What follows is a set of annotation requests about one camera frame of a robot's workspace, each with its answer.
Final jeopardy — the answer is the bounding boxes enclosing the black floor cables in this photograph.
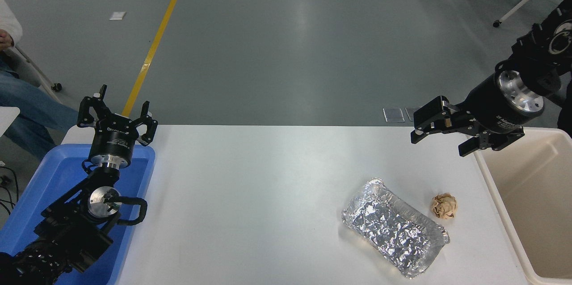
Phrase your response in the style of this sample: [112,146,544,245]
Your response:
[0,167,19,215]

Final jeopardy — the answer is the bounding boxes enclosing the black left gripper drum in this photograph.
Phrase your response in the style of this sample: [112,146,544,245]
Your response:
[89,113,140,161]

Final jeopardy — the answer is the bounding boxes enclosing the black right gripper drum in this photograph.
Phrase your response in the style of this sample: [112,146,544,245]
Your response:
[460,75,542,136]

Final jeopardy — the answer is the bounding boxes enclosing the crumpled tan paper ball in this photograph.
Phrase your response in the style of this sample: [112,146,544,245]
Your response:
[430,193,458,220]

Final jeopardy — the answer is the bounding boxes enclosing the small white side table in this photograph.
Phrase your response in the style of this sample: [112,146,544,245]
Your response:
[0,106,21,138]

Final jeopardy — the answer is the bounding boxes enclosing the blue plastic tray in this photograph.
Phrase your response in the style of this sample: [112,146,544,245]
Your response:
[0,143,156,285]

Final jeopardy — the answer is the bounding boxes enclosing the large pale bin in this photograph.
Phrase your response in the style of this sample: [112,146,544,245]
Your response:
[474,127,572,285]

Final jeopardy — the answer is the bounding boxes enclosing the seated person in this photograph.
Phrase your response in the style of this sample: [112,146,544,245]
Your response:
[0,0,82,160]

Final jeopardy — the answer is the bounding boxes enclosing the silver foil tray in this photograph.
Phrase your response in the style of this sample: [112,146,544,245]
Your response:
[341,178,450,279]

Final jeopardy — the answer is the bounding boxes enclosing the seated person's wheeled chair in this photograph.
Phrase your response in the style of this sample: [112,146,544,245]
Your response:
[0,45,63,103]

